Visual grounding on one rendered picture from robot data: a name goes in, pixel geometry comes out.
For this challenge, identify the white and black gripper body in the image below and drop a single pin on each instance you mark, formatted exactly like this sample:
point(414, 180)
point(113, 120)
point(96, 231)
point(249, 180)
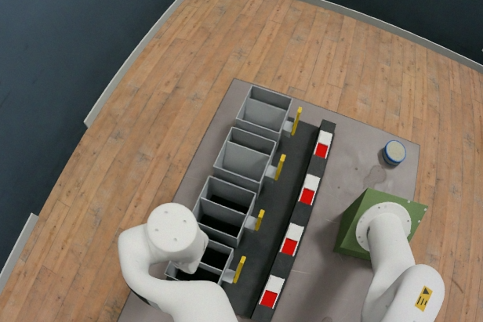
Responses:
point(191, 267)

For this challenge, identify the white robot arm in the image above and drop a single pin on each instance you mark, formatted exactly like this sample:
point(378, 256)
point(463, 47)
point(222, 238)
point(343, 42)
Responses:
point(173, 229)

